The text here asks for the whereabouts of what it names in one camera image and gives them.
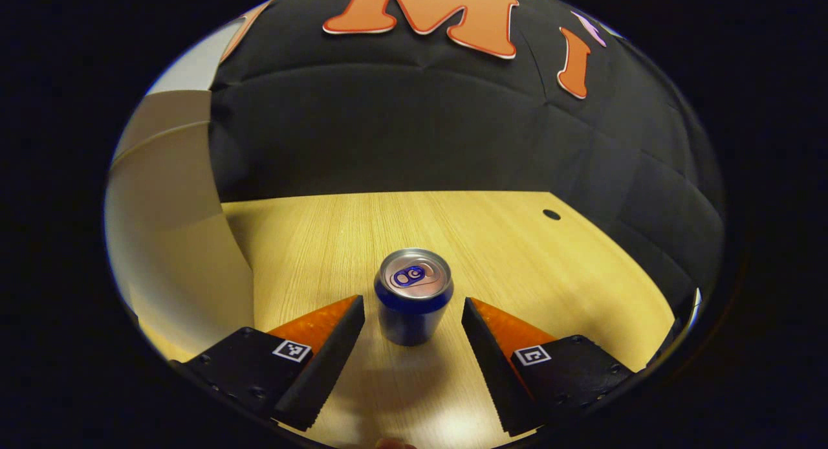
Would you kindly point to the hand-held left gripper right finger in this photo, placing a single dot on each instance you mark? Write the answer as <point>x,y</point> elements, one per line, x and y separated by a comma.
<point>488,365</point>

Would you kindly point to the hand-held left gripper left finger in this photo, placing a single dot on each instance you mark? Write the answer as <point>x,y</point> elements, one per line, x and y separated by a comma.
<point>330,365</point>

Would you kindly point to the blue pop can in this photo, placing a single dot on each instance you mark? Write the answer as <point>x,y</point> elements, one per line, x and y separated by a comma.
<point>414,313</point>

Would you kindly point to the wooden desktop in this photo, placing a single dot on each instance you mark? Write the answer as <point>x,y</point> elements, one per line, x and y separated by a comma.
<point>491,242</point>

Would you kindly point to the black backdrop cloth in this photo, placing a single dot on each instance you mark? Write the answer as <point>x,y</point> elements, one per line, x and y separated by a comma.
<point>420,125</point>

